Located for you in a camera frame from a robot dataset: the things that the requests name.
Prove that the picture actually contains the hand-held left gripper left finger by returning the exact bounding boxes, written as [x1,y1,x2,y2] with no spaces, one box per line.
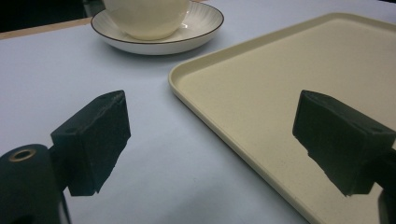
[49,90,132,197]

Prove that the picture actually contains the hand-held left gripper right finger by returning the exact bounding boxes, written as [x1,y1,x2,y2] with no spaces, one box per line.
[291,89,396,198]

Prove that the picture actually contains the beige plastic tray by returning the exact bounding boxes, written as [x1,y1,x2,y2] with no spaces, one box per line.
[168,12,396,224]

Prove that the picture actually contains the white cup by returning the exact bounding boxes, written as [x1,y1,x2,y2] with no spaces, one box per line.
[102,0,191,41]

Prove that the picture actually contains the white saucer with dark rim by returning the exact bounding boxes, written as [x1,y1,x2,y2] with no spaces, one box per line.
[90,1,225,56]

